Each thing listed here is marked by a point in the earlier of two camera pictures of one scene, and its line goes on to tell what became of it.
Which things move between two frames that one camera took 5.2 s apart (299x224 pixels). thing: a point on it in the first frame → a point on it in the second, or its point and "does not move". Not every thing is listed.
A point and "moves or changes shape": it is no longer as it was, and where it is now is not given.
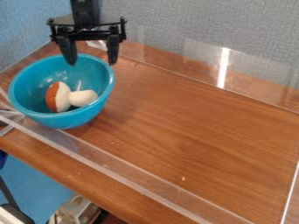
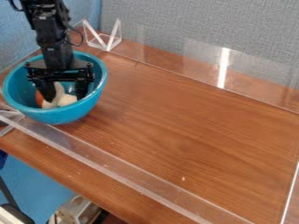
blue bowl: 57,94 moves or changes shape
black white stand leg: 10,214 does not move
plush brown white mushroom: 60,98 moves or changes shape
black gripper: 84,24 → 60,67
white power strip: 78,212 does not move
